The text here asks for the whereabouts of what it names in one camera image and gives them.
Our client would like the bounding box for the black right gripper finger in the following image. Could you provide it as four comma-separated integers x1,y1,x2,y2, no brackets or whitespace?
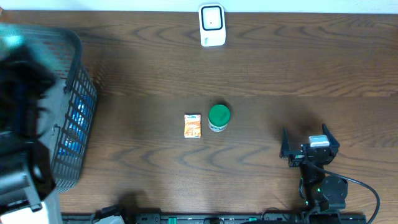
322,123,340,148
279,128,292,158

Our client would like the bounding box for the green lid white jar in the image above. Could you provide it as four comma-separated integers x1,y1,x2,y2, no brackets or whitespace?
208,104,231,132

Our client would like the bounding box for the orange snack packet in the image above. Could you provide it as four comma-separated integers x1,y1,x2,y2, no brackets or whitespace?
184,114,201,138

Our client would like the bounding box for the blue Oreo cookie pack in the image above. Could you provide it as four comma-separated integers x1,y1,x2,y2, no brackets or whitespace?
58,95,93,156

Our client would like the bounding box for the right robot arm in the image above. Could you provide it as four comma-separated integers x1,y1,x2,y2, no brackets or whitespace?
279,124,348,213

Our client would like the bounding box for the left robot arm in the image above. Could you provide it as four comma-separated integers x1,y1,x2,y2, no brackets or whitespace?
1,24,62,223

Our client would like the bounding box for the white barcode scanner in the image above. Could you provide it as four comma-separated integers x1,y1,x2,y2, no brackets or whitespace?
198,4,226,47

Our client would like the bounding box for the grey plastic mesh basket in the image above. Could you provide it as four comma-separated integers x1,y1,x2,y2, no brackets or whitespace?
1,23,97,192

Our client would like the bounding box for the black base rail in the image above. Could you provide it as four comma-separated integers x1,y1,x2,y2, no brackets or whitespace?
62,205,366,224

